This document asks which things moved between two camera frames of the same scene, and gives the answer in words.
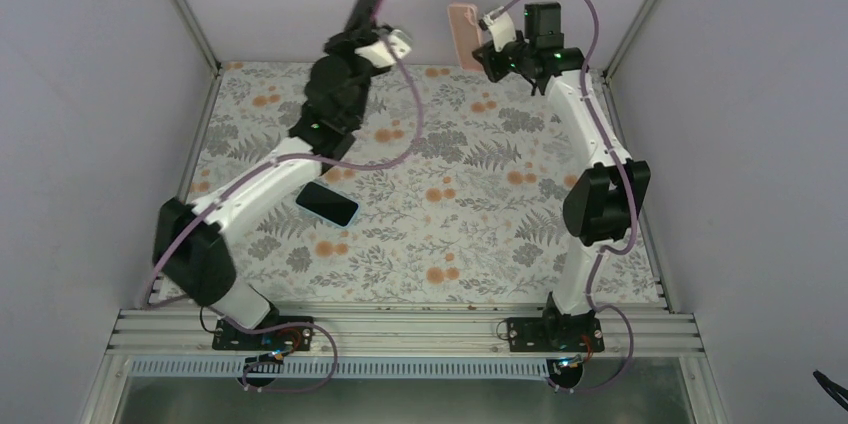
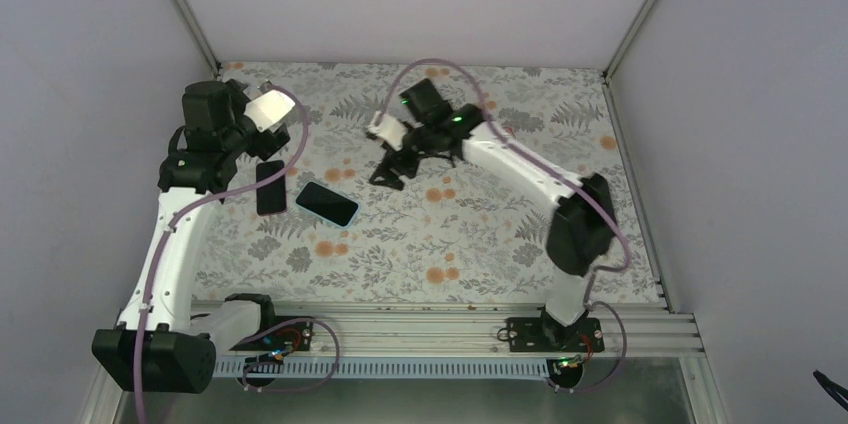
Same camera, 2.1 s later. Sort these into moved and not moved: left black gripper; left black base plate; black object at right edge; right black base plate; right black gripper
Moved: right black gripper; left black gripper
Not moved: black object at right edge; left black base plate; right black base plate
